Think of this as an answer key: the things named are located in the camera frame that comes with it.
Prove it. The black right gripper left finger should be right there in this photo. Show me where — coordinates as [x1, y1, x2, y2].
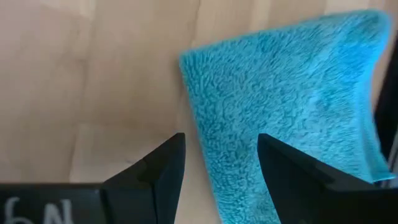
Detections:
[0, 132, 187, 224]

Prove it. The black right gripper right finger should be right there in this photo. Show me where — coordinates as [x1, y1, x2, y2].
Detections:
[257, 133, 398, 224]

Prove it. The teal fluffy microfiber towel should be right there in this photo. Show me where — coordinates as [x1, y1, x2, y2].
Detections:
[178, 9, 396, 224]

